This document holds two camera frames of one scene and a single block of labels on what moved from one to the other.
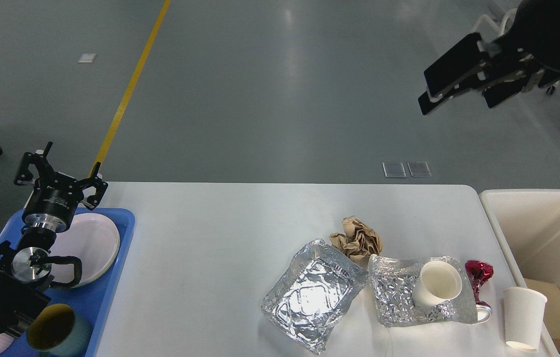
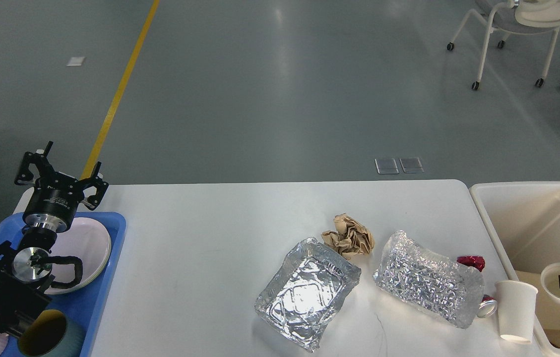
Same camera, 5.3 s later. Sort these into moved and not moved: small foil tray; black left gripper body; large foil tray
Moved: small foil tray
Not moved: large foil tray; black left gripper body
